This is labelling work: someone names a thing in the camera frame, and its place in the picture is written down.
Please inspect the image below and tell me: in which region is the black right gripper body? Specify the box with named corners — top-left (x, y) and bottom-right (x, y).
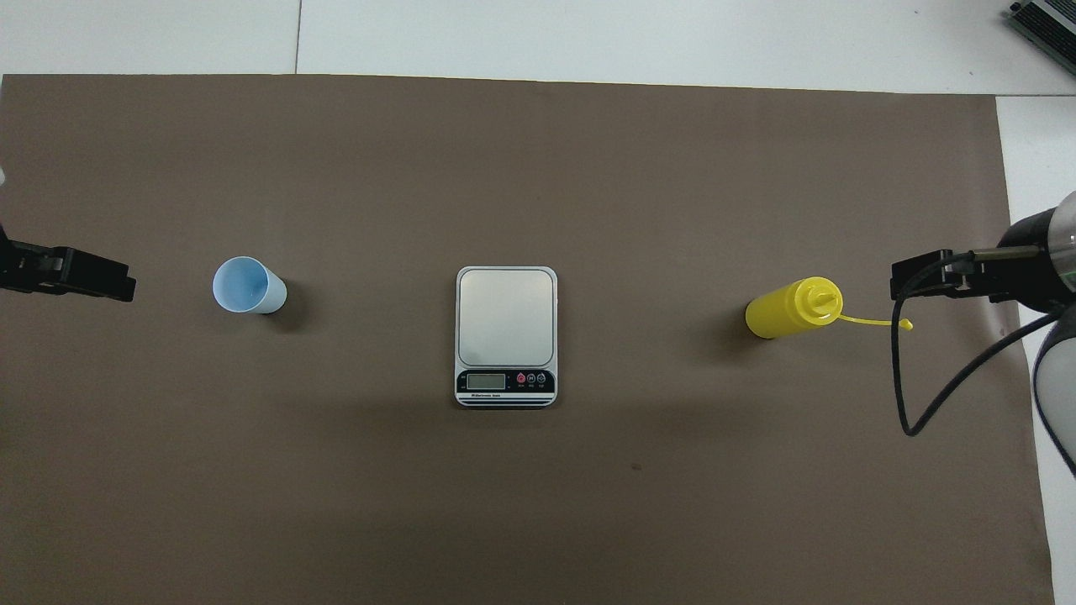
top-left (999, 207), bottom-right (1073, 317)

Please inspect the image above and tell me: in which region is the yellow squeeze bottle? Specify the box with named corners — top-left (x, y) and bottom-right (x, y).
top-left (745, 276), bottom-right (915, 340)

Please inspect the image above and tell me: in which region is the light blue plastic cup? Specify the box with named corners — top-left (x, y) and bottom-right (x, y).
top-left (212, 256), bottom-right (288, 315)

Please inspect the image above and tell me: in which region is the silver digital kitchen scale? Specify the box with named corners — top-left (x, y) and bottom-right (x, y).
top-left (455, 266), bottom-right (559, 409)

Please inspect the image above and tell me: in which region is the brown paper table mat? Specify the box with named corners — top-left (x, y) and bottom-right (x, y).
top-left (0, 74), bottom-right (1056, 605)

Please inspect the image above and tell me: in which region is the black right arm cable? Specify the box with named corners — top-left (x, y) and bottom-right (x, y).
top-left (891, 245), bottom-right (1076, 438)

